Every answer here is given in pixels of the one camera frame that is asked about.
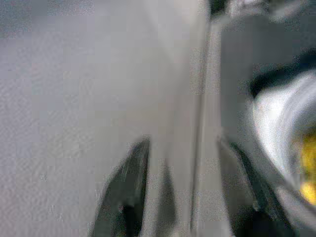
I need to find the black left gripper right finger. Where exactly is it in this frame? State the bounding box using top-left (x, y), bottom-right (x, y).
top-left (216, 135), bottom-right (292, 237)

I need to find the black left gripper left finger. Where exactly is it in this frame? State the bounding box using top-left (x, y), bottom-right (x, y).
top-left (93, 135), bottom-right (152, 237)

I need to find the grey top-load washing machine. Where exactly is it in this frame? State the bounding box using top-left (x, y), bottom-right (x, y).
top-left (148, 0), bottom-right (316, 237)

